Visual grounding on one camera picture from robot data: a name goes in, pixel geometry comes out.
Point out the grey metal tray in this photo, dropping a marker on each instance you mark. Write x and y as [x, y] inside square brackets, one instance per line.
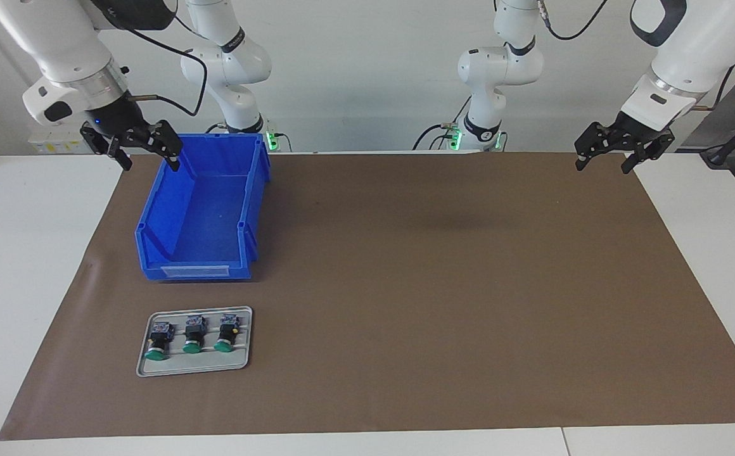
[196, 364]

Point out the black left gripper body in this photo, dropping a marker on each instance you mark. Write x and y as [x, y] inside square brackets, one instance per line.
[637, 132]

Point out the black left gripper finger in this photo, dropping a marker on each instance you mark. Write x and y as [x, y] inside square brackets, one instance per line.
[595, 139]
[656, 147]

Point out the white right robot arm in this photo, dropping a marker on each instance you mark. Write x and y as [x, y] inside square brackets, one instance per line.
[63, 38]

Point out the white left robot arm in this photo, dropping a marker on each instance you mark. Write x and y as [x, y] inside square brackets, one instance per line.
[703, 38]

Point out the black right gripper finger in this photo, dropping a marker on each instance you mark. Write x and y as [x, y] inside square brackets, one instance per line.
[104, 142]
[168, 142]

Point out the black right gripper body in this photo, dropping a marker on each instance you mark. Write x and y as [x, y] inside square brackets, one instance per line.
[114, 117]

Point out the blue plastic storage bin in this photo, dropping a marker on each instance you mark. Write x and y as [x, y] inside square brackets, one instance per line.
[209, 221]

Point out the brown table mat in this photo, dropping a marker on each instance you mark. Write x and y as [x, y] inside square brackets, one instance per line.
[405, 316]

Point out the green push button switch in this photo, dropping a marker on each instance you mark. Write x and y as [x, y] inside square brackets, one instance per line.
[223, 342]
[155, 349]
[193, 342]

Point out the green lit base connector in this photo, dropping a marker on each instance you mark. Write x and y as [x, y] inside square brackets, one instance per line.
[272, 139]
[455, 138]

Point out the white wall socket box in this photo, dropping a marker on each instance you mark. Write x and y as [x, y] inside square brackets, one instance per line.
[57, 147]

